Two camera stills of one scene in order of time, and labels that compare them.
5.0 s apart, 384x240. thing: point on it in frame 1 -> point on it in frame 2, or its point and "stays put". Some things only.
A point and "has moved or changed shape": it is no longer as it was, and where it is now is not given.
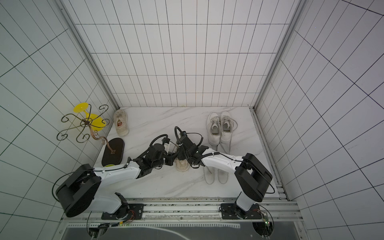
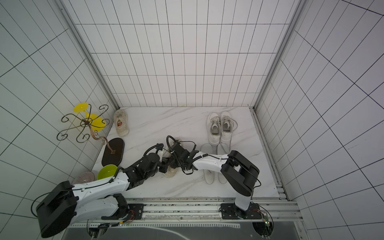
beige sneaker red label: (121, 120) stays put
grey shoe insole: (209, 174) stays put
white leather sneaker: (214, 125) stays put
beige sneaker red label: (182, 165) has moved or changed shape
